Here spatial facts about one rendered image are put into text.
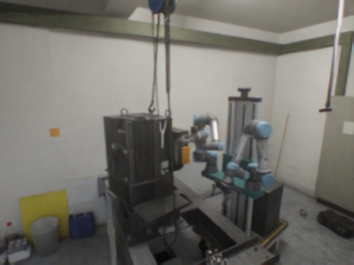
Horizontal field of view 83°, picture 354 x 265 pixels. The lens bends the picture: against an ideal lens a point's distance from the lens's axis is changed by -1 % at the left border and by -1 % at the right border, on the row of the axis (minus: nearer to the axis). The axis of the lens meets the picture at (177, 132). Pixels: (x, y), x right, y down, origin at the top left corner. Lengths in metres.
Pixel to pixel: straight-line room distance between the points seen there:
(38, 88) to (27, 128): 0.46
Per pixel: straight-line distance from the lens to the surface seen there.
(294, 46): 4.32
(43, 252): 3.03
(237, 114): 2.16
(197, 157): 2.17
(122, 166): 1.67
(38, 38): 2.77
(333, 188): 3.96
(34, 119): 2.76
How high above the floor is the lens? 1.85
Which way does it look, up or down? 12 degrees down
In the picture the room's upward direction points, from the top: straight up
